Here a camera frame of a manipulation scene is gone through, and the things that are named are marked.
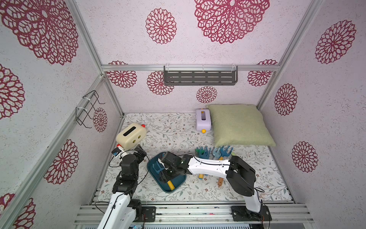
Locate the cream box with red knobs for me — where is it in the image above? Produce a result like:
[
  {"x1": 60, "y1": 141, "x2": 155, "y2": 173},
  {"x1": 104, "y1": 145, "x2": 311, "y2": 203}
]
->
[{"x1": 115, "y1": 123, "x2": 147, "y2": 150}]

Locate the green fabric pillow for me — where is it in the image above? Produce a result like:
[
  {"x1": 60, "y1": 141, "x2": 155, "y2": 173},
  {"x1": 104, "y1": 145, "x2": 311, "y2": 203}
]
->
[{"x1": 206, "y1": 104, "x2": 276, "y2": 147}]

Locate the black wire wall rack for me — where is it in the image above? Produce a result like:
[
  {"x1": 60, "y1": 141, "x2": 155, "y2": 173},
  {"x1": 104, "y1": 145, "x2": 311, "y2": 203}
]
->
[{"x1": 75, "y1": 90, "x2": 105, "y2": 129}]

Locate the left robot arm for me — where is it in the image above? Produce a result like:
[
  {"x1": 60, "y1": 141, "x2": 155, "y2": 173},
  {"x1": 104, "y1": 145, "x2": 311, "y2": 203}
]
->
[{"x1": 98, "y1": 145, "x2": 147, "y2": 229}]

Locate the lavender box with yellow knob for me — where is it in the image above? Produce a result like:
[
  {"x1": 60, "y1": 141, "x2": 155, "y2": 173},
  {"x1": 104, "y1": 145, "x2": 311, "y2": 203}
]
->
[{"x1": 195, "y1": 109, "x2": 212, "y2": 134}]

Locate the light blue fork white handle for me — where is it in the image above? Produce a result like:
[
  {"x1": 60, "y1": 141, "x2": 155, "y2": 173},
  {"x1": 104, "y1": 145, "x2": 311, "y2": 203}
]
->
[{"x1": 212, "y1": 148, "x2": 221, "y2": 160}]

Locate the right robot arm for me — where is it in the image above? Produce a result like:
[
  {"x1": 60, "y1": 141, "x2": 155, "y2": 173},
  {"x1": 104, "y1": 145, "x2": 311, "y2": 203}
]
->
[{"x1": 158, "y1": 152, "x2": 262, "y2": 213}]

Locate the blue fork yellow handle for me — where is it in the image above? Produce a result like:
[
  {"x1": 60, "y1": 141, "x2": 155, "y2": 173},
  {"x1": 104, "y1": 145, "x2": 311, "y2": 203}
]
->
[{"x1": 153, "y1": 161, "x2": 175, "y2": 191}]

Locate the teal storage tray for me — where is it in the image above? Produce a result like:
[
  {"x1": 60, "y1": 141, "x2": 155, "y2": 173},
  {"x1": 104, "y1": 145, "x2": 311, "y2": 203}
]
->
[{"x1": 147, "y1": 152, "x2": 186, "y2": 193}]

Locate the lime fork wooden handle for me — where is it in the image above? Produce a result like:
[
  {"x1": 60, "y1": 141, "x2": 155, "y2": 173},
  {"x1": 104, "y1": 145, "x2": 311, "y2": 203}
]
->
[{"x1": 218, "y1": 153, "x2": 235, "y2": 187}]

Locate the grey wall shelf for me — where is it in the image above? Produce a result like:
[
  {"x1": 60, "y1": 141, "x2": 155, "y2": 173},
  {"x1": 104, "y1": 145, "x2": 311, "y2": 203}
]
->
[{"x1": 163, "y1": 66, "x2": 238, "y2": 86}]

